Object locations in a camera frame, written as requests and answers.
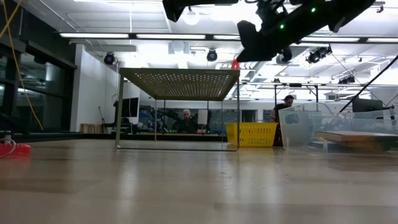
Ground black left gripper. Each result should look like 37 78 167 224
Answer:
161 0 240 23

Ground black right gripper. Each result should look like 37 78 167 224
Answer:
236 0 312 62

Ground yellow plastic basket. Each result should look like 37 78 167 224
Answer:
224 121 279 147

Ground clear plastic container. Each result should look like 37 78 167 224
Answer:
277 101 398 156

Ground white round ceiling lamp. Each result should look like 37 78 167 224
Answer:
182 9 201 26

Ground ceiling strip light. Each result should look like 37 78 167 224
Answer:
366 37 398 44
213 34 242 41
300 36 361 43
58 32 130 39
136 33 206 40

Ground black metal stand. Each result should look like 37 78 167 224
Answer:
272 82 320 122

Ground black ceiling spotlight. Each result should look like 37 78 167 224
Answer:
305 45 333 64
338 75 356 85
103 52 118 65

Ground person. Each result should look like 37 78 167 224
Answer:
269 95 295 123
174 108 200 134

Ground green perforated metal shelf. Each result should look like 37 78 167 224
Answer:
115 67 241 152

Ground white sign panel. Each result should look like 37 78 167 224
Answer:
197 109 209 126

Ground black computer monitor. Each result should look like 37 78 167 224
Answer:
121 96 140 118
351 98 384 113

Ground wooden crate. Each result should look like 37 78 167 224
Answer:
80 123 105 135

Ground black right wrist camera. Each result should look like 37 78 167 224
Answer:
281 46 294 63

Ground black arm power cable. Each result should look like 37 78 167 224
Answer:
338 54 398 113

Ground yellow extension cable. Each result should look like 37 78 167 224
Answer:
0 0 44 131

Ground black aluminium table frame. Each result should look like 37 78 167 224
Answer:
9 132 229 141

